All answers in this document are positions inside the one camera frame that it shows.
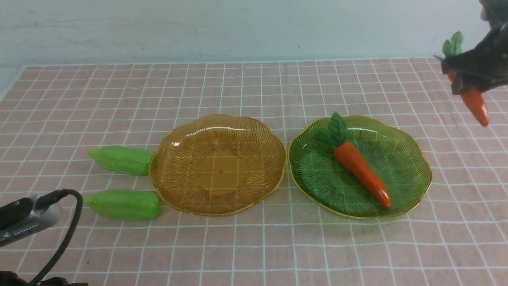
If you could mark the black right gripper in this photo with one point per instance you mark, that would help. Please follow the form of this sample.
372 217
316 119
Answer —
485 66

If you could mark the pink checkered tablecloth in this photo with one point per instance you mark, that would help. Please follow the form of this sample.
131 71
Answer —
457 236

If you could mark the orange toy carrot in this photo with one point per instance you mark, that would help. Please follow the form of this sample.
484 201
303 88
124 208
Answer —
471 96
359 167

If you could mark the green plastic plate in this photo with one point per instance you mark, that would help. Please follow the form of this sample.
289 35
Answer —
391 154

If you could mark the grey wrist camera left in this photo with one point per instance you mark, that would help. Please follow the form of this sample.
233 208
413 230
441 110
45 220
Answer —
23 218

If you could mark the green toy cucumber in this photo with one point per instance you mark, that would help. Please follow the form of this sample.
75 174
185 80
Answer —
123 204
121 159

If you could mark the amber plastic plate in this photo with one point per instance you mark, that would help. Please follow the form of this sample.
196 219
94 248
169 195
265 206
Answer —
218 165

